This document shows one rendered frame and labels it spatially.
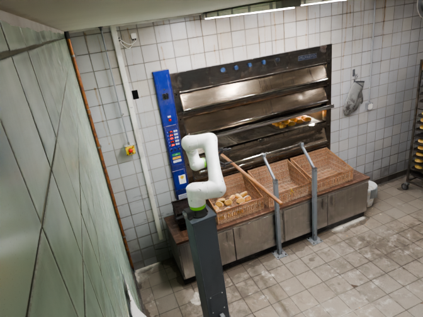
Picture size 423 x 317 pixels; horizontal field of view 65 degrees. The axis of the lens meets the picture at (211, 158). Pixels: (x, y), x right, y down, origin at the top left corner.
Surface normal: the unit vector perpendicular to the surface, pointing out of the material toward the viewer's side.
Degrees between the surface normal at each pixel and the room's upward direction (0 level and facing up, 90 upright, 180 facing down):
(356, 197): 92
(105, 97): 90
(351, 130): 90
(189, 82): 90
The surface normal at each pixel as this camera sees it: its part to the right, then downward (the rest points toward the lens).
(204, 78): 0.36, 0.36
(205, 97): 0.29, 0.00
